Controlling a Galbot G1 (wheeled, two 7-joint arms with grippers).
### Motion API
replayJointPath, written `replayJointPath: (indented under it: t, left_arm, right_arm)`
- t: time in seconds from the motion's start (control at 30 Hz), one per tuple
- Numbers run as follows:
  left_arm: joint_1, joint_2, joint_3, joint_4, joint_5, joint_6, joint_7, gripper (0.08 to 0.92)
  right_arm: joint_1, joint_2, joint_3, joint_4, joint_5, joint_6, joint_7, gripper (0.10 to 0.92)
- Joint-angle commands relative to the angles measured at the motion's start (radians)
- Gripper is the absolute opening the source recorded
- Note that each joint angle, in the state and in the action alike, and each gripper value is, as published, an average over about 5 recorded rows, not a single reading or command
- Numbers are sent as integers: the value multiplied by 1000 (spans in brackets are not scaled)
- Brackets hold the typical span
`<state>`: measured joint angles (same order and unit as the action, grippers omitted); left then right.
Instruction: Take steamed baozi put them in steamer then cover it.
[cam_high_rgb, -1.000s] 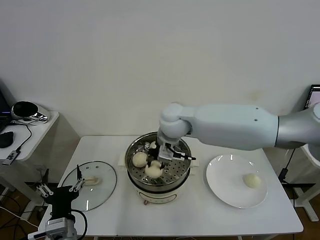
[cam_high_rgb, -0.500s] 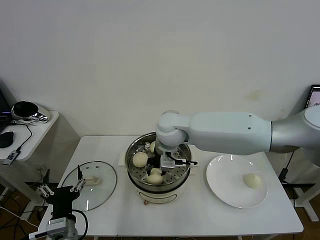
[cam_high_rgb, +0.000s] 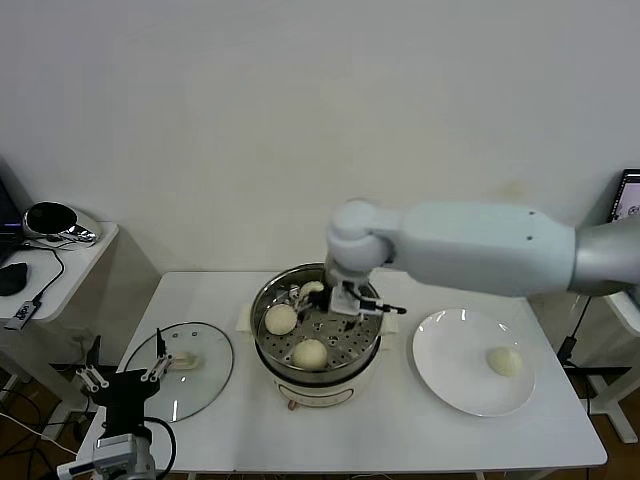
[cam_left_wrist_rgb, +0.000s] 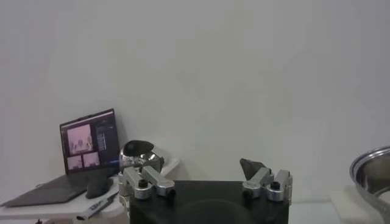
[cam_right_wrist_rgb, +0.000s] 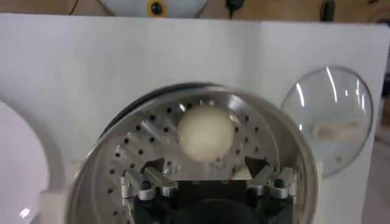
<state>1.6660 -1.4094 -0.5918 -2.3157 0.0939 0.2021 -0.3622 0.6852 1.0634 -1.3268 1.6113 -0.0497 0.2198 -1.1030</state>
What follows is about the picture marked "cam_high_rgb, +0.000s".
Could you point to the white round plate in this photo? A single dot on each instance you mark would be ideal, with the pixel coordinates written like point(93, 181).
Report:
point(450, 370)

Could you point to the black power adapter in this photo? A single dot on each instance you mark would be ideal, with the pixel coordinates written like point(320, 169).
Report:
point(567, 349)

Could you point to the black computer mouse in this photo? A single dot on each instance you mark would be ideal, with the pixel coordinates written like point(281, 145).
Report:
point(12, 280)

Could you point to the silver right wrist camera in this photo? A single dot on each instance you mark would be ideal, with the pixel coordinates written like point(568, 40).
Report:
point(345, 300)

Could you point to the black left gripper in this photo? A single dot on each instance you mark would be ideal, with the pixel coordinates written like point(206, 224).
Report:
point(122, 395)

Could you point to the silver black headset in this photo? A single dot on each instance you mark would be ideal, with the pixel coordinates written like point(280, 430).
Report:
point(50, 220)

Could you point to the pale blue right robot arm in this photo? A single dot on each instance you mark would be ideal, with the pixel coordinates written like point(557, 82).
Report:
point(475, 245)

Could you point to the perforated steel steamer basket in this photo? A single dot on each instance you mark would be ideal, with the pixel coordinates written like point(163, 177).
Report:
point(360, 335)

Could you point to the white side table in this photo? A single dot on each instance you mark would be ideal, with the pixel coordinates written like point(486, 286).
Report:
point(85, 270)
point(610, 395)

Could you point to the dark laptop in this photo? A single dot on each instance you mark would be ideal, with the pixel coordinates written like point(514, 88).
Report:
point(7, 210)

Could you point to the grey usb adapter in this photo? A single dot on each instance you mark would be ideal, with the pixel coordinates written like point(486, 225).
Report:
point(22, 314)

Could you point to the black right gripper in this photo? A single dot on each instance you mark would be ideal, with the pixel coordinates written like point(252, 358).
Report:
point(320, 301)

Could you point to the cream electric cooker base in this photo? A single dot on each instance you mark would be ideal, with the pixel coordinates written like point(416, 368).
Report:
point(320, 395)

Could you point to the open laptop with lit screen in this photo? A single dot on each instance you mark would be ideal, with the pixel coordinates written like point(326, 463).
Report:
point(629, 195)

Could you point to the white steamed baozi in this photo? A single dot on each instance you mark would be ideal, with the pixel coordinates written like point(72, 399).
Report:
point(310, 354)
point(314, 288)
point(505, 361)
point(280, 320)

